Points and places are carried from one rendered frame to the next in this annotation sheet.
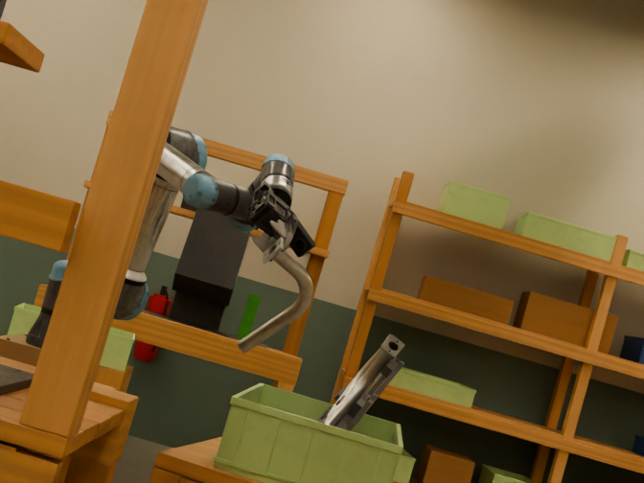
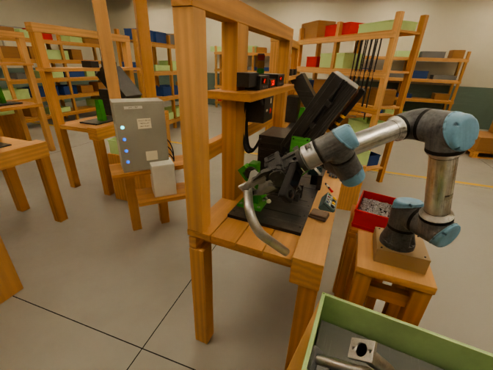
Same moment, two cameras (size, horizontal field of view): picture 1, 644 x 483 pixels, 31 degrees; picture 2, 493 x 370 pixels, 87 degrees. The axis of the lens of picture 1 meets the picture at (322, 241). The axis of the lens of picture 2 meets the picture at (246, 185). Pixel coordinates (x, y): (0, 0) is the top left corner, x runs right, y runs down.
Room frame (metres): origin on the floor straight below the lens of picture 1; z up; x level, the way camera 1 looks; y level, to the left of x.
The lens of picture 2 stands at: (2.70, -0.63, 1.68)
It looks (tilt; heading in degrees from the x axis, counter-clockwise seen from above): 25 degrees down; 110
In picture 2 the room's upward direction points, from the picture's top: 2 degrees clockwise
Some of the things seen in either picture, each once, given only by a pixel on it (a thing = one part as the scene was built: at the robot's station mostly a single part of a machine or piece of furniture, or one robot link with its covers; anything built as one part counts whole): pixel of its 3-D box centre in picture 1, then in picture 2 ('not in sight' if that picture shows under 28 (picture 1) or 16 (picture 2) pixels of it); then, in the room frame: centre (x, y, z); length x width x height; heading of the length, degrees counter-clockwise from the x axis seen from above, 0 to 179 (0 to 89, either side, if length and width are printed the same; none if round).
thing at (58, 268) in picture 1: (73, 286); (406, 213); (3.03, 0.59, 1.09); 0.13 x 0.12 x 0.14; 131
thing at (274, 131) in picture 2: not in sight; (276, 154); (2.25, 1.17, 1.07); 0.30 x 0.18 x 0.34; 89
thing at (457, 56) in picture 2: not in sight; (397, 87); (4.02, 9.59, 1.12); 3.16 x 0.54 x 2.24; 3
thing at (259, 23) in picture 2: not in sight; (256, 22); (2.09, 1.07, 1.89); 1.50 x 0.09 x 0.09; 89
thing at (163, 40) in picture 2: not in sight; (164, 82); (-1.83, 5.26, 1.14); 2.45 x 0.55 x 2.28; 93
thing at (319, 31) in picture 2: not in sight; (335, 96); (2.42, 4.43, 1.19); 2.30 x 0.55 x 2.39; 134
